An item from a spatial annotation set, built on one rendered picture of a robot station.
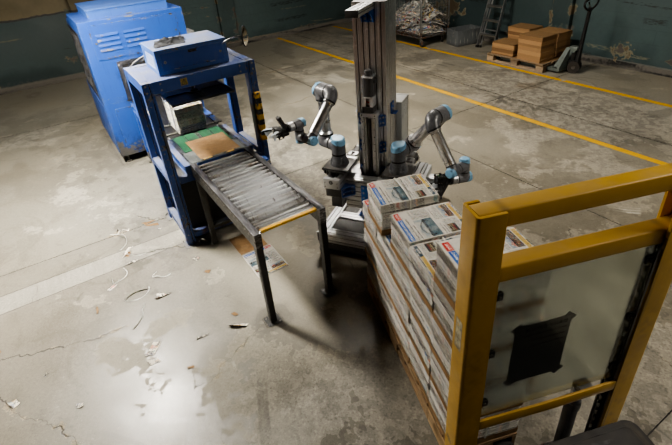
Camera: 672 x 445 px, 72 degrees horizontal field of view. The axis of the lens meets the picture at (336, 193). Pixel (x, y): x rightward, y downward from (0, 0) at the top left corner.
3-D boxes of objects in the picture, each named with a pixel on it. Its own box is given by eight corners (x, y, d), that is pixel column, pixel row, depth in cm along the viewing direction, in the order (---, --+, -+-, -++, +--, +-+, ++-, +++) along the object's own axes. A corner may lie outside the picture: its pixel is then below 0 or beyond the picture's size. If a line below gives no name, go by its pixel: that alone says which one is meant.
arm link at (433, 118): (426, 111, 309) (457, 177, 313) (437, 107, 315) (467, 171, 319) (415, 117, 319) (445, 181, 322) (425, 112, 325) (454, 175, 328)
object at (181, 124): (208, 126, 474) (202, 102, 461) (179, 134, 461) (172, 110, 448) (196, 116, 502) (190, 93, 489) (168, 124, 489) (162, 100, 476)
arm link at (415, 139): (395, 146, 361) (434, 105, 317) (407, 140, 369) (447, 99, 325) (404, 159, 359) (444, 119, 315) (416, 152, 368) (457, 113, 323)
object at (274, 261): (289, 265, 400) (289, 264, 400) (259, 278, 388) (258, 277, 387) (270, 244, 428) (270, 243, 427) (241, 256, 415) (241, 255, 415)
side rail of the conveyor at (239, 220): (263, 248, 311) (260, 233, 304) (256, 251, 308) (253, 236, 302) (198, 174, 410) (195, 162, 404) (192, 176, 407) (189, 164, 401)
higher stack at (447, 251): (486, 401, 277) (512, 223, 211) (515, 449, 252) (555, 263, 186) (426, 419, 270) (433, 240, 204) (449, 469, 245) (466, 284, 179)
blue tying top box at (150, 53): (230, 61, 397) (225, 37, 387) (160, 76, 371) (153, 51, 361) (211, 52, 431) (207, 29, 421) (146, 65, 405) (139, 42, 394)
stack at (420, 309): (412, 277, 374) (413, 189, 332) (487, 402, 276) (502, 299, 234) (366, 288, 368) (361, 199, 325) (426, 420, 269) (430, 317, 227)
